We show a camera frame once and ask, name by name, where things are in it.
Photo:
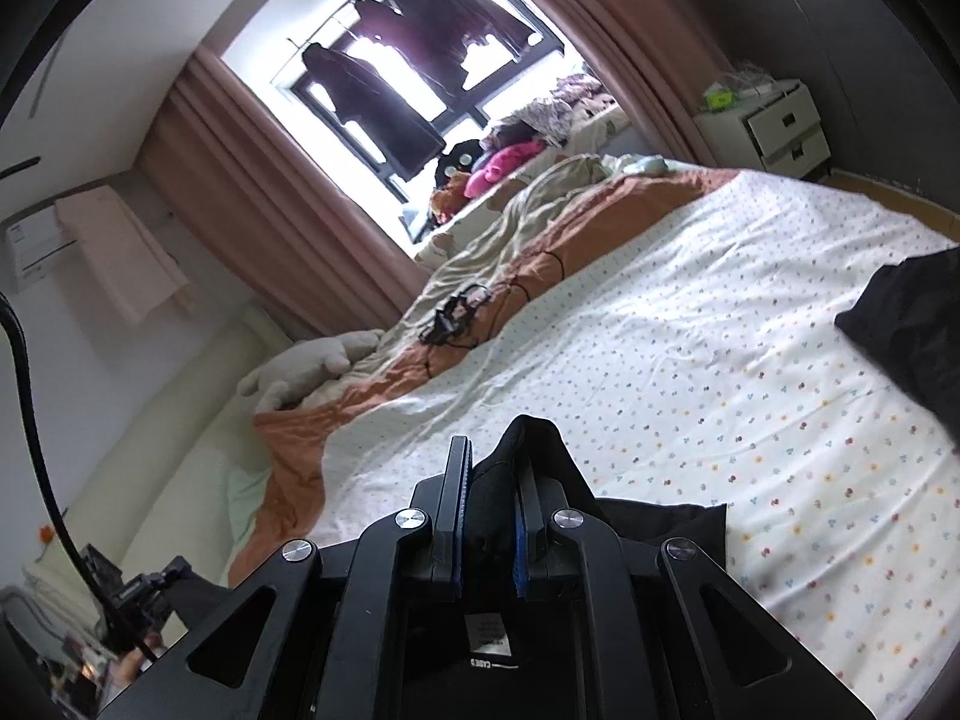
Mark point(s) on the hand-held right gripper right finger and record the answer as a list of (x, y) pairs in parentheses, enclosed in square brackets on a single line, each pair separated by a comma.
[(523, 562)]

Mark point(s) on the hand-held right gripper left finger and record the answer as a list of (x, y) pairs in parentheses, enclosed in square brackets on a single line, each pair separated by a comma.
[(459, 532)]

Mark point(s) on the black button-up shirt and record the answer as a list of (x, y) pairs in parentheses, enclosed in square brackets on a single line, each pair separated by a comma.
[(495, 480)]

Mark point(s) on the pile of clothes on windowsill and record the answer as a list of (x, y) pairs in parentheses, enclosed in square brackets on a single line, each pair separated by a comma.
[(480, 214)]

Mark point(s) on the pile of floral clothes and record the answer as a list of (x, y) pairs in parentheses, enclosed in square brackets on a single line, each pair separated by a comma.
[(555, 109)]

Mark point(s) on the light green pillow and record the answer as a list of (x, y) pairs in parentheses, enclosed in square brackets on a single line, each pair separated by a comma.
[(251, 502)]

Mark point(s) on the cream padded headboard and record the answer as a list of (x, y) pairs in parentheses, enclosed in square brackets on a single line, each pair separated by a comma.
[(165, 450)]

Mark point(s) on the orange duvet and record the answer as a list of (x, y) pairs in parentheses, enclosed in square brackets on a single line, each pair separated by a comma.
[(300, 450)]

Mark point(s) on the beige plush toy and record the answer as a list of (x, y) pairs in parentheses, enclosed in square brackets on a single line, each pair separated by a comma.
[(307, 364)]

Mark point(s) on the white dotted bed sheet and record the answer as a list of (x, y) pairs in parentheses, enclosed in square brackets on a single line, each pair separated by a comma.
[(712, 330)]

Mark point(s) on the cream crumpled blanket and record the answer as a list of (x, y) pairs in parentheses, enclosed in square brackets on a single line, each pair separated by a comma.
[(510, 225)]

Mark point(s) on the brown plush toy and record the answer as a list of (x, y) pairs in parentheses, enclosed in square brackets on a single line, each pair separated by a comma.
[(448, 199)]

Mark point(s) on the white hanging cloth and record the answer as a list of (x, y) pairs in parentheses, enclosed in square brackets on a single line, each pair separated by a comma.
[(124, 255)]

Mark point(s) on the white air conditioner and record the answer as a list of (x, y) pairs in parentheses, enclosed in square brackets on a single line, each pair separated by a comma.
[(34, 247)]

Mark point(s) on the pink plush toy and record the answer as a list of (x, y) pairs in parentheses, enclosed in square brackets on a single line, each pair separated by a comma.
[(499, 165)]

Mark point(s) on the black plush with eyes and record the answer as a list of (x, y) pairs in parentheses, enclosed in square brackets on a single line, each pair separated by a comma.
[(457, 159)]

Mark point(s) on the pink curtain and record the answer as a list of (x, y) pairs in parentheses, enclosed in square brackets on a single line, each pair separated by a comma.
[(262, 202), (622, 45)]

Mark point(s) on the light blue cloth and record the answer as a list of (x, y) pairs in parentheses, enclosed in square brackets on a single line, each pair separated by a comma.
[(645, 163)]

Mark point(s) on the black hanging coat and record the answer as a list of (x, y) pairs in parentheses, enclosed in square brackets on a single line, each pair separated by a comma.
[(375, 112)]

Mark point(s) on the window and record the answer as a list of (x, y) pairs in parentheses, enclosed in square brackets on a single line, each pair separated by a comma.
[(465, 97)]

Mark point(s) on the folded black garment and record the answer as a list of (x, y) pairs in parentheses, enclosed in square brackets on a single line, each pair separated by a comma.
[(915, 330)]

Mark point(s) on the white nightstand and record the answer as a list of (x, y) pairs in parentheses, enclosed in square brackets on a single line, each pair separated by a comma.
[(780, 135)]

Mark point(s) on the small green item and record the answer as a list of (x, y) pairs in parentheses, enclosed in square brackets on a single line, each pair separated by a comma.
[(718, 99)]

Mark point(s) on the dark hanging garment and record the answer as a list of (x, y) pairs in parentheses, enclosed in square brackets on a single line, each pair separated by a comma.
[(397, 30), (480, 7)]

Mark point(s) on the clear plastic bags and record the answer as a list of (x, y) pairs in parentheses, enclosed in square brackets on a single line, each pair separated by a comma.
[(746, 82)]

